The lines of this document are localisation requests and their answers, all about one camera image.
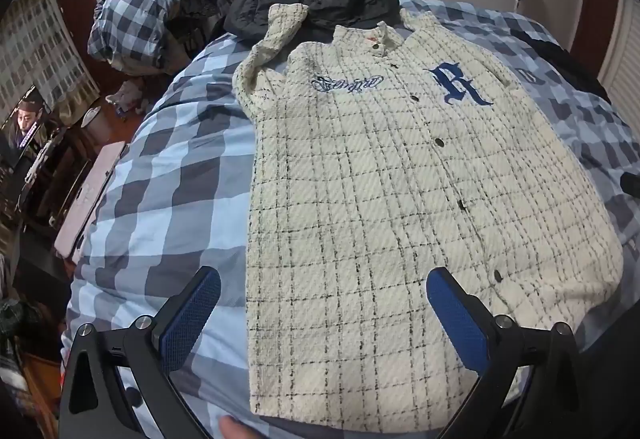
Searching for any white slatted door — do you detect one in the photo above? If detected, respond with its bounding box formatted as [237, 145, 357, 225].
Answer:
[597, 0, 640, 120]

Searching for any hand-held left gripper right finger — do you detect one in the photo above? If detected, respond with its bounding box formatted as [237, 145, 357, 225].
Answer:
[426, 267, 593, 439]

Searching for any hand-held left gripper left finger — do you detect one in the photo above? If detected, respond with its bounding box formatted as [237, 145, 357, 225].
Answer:
[59, 265, 223, 439]

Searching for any blue checked bed sheet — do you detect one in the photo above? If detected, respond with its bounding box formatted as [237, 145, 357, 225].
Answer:
[65, 0, 640, 439]

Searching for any blue checked duvet pile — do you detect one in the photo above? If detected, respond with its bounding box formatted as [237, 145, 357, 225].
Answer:
[87, 0, 238, 72]

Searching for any cream plaid jacket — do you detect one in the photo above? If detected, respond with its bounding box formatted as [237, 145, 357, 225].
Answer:
[232, 3, 625, 420]

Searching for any white bin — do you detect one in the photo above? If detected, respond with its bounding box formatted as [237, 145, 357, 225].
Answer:
[80, 106, 108, 130]

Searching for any person's left hand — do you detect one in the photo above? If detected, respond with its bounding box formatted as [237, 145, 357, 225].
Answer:
[220, 414, 256, 439]

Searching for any television screen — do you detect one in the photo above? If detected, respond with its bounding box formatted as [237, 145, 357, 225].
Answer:
[0, 86, 53, 167]

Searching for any dark red door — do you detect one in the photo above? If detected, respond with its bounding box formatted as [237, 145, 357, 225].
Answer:
[56, 0, 101, 84]

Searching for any dark wooden table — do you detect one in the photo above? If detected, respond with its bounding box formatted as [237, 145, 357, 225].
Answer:
[0, 119, 101, 230]

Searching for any patterned curtain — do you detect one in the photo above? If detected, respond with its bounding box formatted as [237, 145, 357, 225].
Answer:
[0, 0, 101, 130]

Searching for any black puffer jacket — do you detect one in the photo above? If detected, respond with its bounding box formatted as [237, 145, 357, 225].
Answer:
[223, 0, 403, 42]

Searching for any dark crumpled cloth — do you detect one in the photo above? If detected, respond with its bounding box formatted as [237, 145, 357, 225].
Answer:
[0, 299, 56, 355]

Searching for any pink board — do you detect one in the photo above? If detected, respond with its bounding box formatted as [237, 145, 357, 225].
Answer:
[54, 141, 127, 260]

